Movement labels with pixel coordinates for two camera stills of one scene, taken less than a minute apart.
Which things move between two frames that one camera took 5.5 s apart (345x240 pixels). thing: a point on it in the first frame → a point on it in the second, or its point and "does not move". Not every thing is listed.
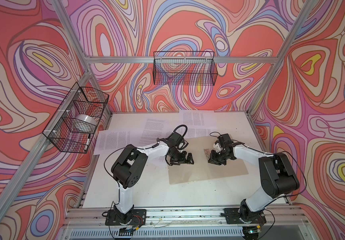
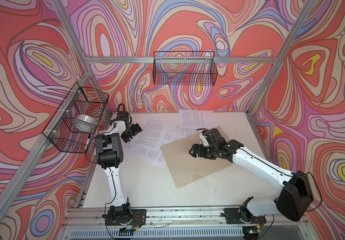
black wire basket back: [186, 68] does not move
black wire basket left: [76, 120] does not move
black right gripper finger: [220, 162] → [207, 155]
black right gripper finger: [212, 161] → [194, 150]
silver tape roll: [85, 123] does not move
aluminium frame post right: [306, 5] does not move
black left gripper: [183, 160] → [135, 130]
